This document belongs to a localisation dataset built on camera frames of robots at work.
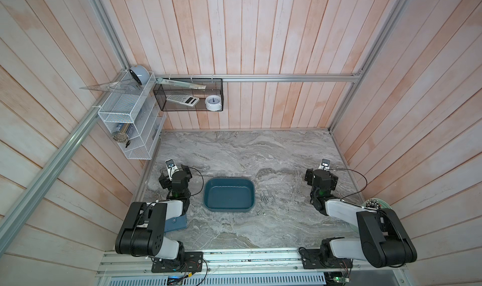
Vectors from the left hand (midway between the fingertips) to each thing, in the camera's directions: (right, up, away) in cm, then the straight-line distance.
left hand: (174, 169), depth 91 cm
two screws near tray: (+44, -20, -5) cm, 49 cm away
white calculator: (+5, +36, +7) cm, 37 cm away
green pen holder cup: (+85, -11, -21) cm, 88 cm away
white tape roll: (+19, +34, +3) cm, 39 cm away
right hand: (+73, 0, 0) cm, 73 cm away
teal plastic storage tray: (+27, -12, -1) cm, 30 cm away
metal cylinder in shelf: (-17, +16, -15) cm, 28 cm away
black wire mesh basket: (+19, +44, +9) cm, 49 cm away
